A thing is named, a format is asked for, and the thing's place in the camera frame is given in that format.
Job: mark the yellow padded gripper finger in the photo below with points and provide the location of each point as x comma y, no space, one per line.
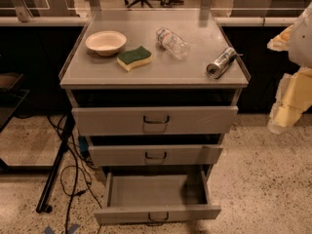
293,98
281,41

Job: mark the grey bottom drawer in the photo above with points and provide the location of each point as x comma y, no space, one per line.
156,198

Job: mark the grey drawer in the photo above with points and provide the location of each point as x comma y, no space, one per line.
156,198
154,150
164,120

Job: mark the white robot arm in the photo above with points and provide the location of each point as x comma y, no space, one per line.
300,46

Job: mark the grey top drawer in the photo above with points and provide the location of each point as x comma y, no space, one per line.
164,120

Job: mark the grey drawer cabinet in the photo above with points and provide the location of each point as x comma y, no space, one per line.
95,81

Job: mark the grey middle drawer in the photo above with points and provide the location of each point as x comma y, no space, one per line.
154,150

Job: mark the silver metal can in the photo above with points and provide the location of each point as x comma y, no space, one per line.
217,68

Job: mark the clear plastic water bottle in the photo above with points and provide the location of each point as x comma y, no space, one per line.
172,43

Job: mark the green yellow sponge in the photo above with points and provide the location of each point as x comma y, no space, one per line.
134,58

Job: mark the white paper bowl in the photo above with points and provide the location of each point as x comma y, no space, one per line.
106,43

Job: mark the dark side table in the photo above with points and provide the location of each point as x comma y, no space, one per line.
11,96

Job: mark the black tripod leg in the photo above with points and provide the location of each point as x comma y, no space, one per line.
43,205

